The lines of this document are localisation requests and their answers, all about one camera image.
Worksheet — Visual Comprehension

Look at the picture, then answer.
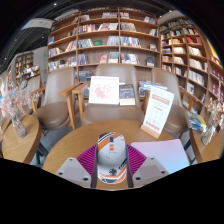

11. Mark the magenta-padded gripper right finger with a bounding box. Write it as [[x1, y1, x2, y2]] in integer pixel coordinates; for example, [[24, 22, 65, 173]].
[[125, 144, 170, 189]]

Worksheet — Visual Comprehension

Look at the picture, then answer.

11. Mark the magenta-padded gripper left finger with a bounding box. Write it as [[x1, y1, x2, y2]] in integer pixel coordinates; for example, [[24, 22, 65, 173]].
[[54, 144, 100, 189]]

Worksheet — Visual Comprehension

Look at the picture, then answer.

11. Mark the white and orange computer mouse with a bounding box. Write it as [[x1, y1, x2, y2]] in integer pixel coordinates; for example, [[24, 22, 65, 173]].
[[96, 131, 129, 185]]

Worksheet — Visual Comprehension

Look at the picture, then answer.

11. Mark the pink-blue gradient mouse pad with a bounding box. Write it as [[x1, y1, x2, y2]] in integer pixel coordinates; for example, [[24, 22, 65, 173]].
[[130, 138, 190, 175]]

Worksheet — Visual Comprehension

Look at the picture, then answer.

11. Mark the white sign on wooden base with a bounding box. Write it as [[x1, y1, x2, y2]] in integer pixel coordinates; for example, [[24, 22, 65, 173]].
[[140, 85, 175, 139]]

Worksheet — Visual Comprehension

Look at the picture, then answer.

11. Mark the brown wooden-armed armchair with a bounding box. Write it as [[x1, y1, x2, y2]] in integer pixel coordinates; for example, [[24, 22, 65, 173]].
[[71, 63, 151, 126], [141, 67, 201, 138], [30, 66, 83, 131]]

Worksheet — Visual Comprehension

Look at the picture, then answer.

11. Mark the round wooden side table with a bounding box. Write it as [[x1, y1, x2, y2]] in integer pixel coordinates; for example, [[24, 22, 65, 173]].
[[0, 114, 43, 165], [189, 126, 224, 164]]

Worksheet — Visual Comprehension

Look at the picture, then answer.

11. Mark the stack of colourful books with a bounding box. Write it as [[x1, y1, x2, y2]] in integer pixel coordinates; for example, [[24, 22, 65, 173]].
[[187, 111, 208, 133]]

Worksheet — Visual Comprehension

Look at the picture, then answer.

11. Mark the glass vase with dried flowers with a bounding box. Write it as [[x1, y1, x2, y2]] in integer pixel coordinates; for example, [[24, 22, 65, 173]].
[[199, 96, 224, 147]]

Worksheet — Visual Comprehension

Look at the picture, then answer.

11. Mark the glass vase with pink flowers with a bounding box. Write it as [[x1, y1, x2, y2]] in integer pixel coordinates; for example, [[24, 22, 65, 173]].
[[0, 78, 41, 139]]

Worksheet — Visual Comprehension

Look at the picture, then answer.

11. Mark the dark cover book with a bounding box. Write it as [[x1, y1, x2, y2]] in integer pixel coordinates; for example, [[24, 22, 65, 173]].
[[118, 83, 136, 107]]

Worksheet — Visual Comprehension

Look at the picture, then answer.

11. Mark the white framed floral picture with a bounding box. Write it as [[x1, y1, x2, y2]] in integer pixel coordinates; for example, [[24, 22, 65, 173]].
[[88, 75, 120, 106]]

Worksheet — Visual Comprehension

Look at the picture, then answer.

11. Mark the stack of light blue books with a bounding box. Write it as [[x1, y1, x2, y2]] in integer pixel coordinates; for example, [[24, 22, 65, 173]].
[[138, 80, 168, 91]]

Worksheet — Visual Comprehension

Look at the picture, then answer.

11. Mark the distant wooden bookshelf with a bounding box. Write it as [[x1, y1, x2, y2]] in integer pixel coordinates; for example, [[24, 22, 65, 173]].
[[14, 51, 42, 84]]

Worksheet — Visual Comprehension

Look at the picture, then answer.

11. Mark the wide wooden bookshelf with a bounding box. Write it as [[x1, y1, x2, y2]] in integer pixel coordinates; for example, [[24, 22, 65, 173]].
[[46, 7, 160, 83]]

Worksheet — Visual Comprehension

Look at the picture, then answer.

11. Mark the white ceiling panel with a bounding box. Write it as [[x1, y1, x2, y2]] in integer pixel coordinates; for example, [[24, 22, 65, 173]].
[[20, 18, 54, 30]]

